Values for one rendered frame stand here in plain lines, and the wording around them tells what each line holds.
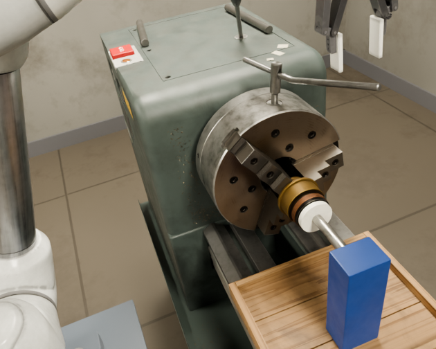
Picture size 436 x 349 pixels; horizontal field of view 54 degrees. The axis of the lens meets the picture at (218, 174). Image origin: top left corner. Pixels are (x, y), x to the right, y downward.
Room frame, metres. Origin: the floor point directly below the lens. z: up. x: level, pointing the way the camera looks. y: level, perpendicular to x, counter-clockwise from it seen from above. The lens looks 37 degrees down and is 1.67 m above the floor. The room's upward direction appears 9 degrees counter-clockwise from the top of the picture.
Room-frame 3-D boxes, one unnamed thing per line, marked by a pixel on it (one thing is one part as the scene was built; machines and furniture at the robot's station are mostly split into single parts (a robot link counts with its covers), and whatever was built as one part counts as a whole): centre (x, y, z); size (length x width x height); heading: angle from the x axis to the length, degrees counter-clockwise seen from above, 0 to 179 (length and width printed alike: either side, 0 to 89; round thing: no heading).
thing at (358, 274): (0.47, -0.21, 1.00); 0.08 x 0.06 x 0.23; 105
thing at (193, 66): (1.18, 0.00, 1.06); 0.59 x 0.48 x 0.39; 15
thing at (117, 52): (1.17, 0.21, 1.26); 0.06 x 0.06 x 0.02; 15
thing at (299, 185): (0.65, -0.16, 1.08); 0.09 x 0.09 x 0.09; 15
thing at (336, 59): (0.70, -0.24, 1.37); 0.03 x 0.01 x 0.07; 15
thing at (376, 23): (0.72, -0.31, 1.37); 0.03 x 0.01 x 0.07; 15
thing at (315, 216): (0.55, -0.19, 1.08); 0.13 x 0.07 x 0.07; 15
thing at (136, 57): (1.15, 0.20, 1.23); 0.13 x 0.08 x 0.06; 15
